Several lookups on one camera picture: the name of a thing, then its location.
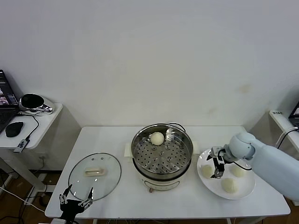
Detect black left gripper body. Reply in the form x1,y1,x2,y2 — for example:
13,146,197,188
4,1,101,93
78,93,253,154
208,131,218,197
59,199,82,220

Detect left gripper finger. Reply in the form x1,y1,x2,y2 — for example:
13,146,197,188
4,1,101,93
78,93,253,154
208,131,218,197
78,187,94,209
58,184,73,205

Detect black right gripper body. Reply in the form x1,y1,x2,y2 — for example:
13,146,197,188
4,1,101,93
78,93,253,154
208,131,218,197
213,154,228,164

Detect white steamed baozi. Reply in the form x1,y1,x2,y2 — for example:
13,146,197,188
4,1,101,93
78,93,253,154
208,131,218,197
201,164,214,180
230,166,246,178
221,177,238,194
149,132,165,146

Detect glass lid with cream handle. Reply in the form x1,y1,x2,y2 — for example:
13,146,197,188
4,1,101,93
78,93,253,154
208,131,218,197
68,152,122,202

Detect steel steamer basket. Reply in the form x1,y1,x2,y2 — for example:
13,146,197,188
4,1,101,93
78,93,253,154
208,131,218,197
123,123,200,175

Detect white plate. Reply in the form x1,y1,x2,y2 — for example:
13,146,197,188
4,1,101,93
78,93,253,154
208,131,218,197
197,147,256,201

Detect cream electric cooker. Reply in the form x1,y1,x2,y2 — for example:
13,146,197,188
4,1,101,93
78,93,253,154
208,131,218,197
125,149,199,193

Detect grey usb hub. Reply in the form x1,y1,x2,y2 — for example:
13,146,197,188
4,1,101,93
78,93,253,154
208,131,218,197
13,138,31,154

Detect black computer mouse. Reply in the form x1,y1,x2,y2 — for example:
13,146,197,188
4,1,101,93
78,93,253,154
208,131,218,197
5,121,24,138

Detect open dark laptop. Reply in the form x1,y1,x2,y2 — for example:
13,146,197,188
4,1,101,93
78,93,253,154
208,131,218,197
289,101,299,128

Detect chrome and black device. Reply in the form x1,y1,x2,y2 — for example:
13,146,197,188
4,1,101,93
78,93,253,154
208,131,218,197
18,93,56,115

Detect open black laptop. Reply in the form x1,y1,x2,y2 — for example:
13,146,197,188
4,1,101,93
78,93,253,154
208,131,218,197
0,69,21,135

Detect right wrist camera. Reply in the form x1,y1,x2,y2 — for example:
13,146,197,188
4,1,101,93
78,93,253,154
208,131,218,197
211,146,227,157

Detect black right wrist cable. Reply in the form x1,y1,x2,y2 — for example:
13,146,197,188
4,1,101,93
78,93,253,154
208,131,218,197
230,161,252,171

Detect white floor cable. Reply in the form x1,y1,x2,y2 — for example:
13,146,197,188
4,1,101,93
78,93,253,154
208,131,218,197
0,185,46,213

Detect black cooker power cord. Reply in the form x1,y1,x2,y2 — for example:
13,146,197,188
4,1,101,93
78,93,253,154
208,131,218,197
167,122,187,133

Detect black power adapter cable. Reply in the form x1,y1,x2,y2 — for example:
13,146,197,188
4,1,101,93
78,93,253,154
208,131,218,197
277,127,299,150

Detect black hub cable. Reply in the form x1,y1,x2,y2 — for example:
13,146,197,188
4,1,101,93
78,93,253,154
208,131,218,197
17,111,40,140

